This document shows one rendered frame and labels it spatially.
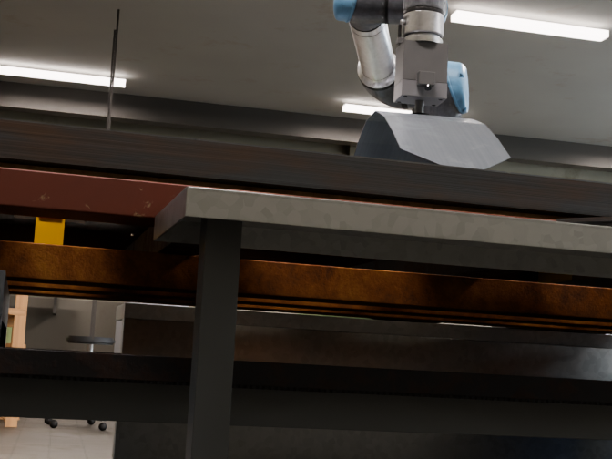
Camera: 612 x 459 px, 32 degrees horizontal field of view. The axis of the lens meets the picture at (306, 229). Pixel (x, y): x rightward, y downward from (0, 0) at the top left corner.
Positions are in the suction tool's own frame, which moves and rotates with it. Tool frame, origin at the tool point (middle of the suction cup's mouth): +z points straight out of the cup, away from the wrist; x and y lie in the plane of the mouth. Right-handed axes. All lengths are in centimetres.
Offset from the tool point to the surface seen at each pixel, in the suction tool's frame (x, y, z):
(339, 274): -31.3, -19.3, 30.6
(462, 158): -27.5, 0.0, 10.9
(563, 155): 931, 411, -196
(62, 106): 892, -138, -194
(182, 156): -48, -44, 18
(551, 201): -42.4, 8.9, 19.0
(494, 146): -21.9, 7.0, 7.3
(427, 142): -22.5, -4.3, 7.7
